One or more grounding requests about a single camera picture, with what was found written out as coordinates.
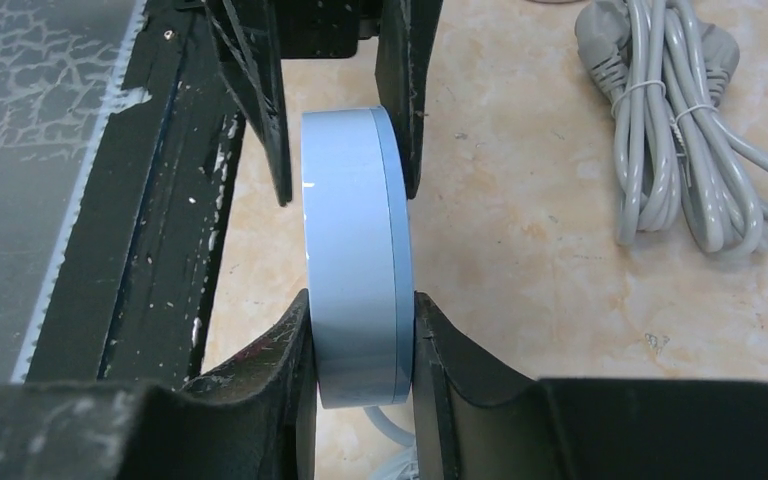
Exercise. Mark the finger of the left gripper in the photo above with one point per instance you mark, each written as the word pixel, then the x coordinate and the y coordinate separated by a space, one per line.
pixel 405 42
pixel 245 36

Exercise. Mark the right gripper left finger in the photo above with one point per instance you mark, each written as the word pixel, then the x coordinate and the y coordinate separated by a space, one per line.
pixel 251 417

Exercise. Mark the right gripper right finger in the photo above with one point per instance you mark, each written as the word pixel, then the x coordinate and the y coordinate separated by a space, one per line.
pixel 477 418

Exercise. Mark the round blue power socket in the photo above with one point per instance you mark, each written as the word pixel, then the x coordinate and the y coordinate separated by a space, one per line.
pixel 359 257

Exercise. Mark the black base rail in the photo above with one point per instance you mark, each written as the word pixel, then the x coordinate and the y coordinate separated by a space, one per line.
pixel 136 279

